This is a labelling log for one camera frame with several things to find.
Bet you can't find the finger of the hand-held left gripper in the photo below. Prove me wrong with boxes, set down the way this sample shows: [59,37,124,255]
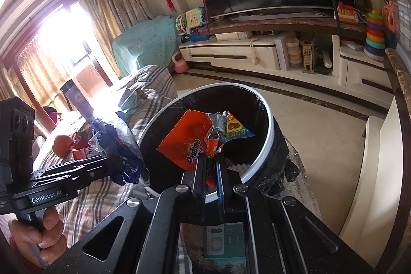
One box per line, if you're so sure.
[30,155,124,180]
[64,172,113,190]

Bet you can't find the white rimmed trash bin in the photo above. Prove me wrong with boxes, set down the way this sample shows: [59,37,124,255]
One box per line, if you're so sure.
[136,83,301,202]

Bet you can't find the purple water bottle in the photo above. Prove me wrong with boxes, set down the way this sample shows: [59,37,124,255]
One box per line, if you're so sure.
[60,80,94,119]

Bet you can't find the orange red foil wrapper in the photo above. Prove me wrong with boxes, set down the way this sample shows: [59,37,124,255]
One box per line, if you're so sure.
[156,109,225,188]

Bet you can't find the orange toy basket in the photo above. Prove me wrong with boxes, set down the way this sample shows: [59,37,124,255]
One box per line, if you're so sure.
[381,1,400,34]

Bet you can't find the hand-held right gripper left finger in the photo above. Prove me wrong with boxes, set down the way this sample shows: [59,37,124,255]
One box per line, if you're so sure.
[42,154,209,274]

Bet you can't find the sheer orange curtain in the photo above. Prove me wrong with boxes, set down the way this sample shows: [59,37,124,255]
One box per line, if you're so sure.
[17,36,69,120]

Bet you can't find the white TV cabinet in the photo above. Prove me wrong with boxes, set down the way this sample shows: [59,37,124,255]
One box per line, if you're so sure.
[178,15,395,111]

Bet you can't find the person's left hand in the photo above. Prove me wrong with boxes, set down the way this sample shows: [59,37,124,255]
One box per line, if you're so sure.
[8,206,68,268]

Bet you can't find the rainbow ring stacker toy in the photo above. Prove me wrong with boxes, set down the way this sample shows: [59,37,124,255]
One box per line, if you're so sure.
[364,10,387,61]

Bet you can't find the white flat box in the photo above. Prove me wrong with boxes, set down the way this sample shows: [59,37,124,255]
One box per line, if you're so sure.
[215,32,253,42]

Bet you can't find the marble top white side cabinet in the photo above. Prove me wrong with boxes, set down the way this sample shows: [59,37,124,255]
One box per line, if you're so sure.
[339,48,411,268]

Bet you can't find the silver yellow printed wrapper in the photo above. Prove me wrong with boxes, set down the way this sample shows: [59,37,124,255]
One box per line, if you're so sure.
[205,110,256,153]

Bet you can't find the green picture book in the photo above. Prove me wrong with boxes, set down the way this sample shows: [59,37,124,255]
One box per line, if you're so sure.
[118,84,146,111]

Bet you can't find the wooden balcony door frame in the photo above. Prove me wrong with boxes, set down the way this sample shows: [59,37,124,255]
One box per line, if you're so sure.
[3,0,114,133]

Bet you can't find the ferris wheel toy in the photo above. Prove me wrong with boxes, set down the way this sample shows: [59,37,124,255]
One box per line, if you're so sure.
[175,13,188,35]

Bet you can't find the red box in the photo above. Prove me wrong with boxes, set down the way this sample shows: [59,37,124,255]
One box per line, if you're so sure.
[72,131,97,160]

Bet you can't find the apple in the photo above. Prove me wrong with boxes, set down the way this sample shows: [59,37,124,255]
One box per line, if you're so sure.
[53,134,73,157]

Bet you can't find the pink kettlebell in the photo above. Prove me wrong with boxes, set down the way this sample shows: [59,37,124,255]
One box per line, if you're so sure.
[172,51,190,74]

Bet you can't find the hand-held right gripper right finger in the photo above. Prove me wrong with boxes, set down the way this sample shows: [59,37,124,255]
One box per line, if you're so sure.
[214,154,376,274]

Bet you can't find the white foam net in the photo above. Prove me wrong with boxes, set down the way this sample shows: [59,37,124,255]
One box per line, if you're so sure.
[226,162,254,176]

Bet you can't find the wooden tower toy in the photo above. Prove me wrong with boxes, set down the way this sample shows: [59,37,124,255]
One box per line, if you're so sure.
[299,38,317,74]

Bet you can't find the blue toy cash register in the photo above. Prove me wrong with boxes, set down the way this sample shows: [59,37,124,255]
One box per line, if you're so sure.
[188,27,209,42]

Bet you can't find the pink hanging pendant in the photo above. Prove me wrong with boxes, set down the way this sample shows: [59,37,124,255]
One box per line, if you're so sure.
[250,39,261,66]

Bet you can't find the beige patterned curtain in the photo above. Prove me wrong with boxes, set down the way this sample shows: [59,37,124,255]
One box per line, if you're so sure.
[73,0,151,79]

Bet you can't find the red toy phone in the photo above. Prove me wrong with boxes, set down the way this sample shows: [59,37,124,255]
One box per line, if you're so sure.
[337,2,358,25]

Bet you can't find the blue plastic bag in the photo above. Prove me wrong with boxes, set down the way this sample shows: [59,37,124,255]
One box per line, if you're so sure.
[88,112,150,186]

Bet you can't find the teal cloth cover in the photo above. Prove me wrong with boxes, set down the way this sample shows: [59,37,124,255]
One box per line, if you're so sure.
[112,15,180,77]

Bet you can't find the stacked yellow cups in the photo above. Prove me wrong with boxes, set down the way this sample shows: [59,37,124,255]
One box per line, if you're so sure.
[286,38,301,67]

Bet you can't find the clear plastic drawer organizer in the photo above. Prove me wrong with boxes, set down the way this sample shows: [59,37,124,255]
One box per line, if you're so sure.
[395,0,411,50]

